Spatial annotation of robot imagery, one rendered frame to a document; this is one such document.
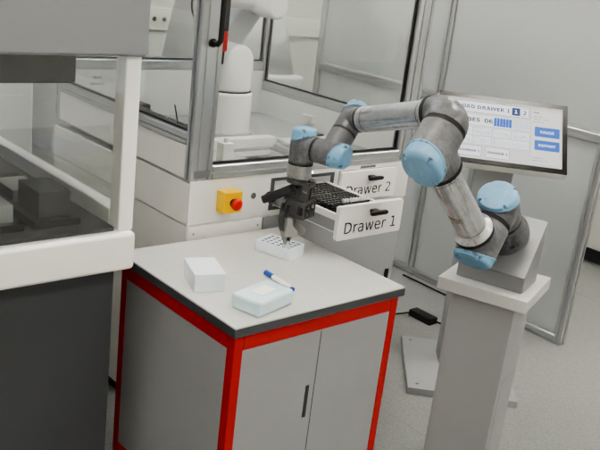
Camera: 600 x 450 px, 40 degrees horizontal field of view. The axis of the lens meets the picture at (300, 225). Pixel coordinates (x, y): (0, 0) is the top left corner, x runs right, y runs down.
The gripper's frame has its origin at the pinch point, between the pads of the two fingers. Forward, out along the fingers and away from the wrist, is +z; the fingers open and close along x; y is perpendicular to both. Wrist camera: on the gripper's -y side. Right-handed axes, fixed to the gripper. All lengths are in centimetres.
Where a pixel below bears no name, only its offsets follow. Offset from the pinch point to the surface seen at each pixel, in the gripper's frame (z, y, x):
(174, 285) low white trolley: 5.3, -7.4, -43.2
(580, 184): 2, 48, 184
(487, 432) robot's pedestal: 53, 66, 27
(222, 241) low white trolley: 5.4, -20.0, -4.4
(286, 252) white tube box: 2.7, 2.8, -3.2
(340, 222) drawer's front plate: -6.6, 12.9, 10.3
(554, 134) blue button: -28, 45, 124
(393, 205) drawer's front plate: -9.7, 20.0, 32.4
